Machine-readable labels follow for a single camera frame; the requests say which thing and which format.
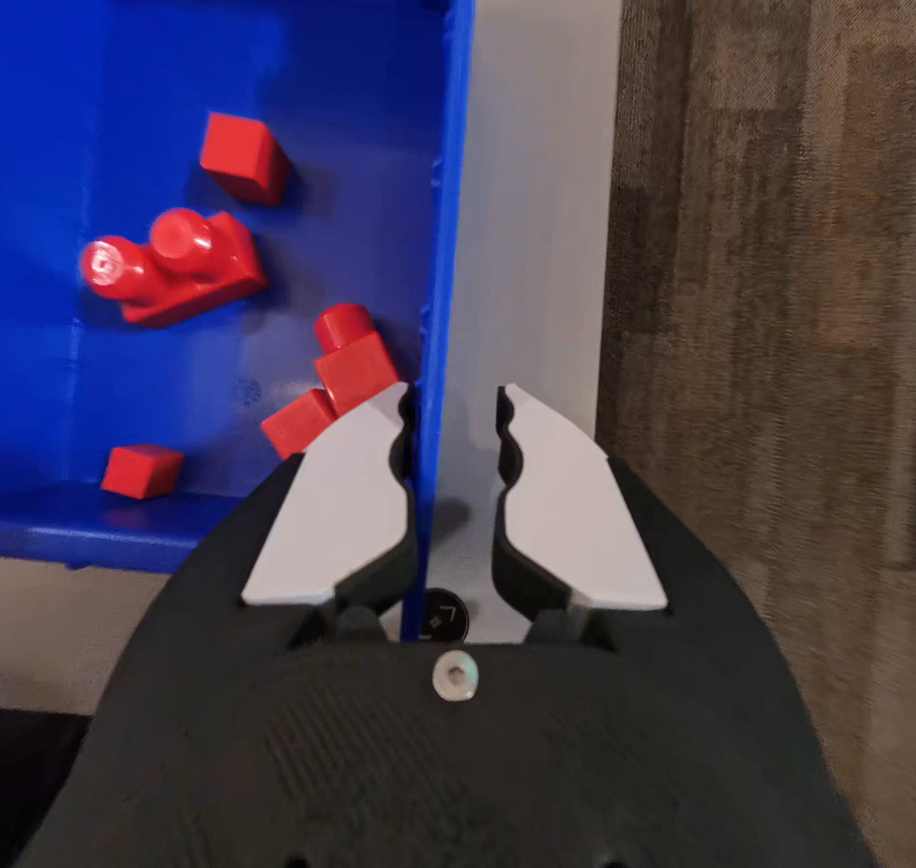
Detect black round disc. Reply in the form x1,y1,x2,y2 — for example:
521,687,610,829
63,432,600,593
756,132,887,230
422,588,468,643

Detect blue storage bin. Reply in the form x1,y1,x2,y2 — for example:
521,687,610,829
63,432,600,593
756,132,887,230
0,0,480,643

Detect red cube block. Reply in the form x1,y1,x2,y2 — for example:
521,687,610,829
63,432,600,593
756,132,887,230
260,387,339,461
199,112,292,208
99,444,186,501

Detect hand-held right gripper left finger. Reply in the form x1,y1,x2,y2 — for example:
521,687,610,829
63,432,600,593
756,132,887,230
240,382,422,615

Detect red double peg block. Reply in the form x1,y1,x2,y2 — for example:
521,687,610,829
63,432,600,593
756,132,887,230
79,207,270,330

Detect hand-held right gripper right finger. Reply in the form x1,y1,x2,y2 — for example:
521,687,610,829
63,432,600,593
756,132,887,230
491,382,669,626

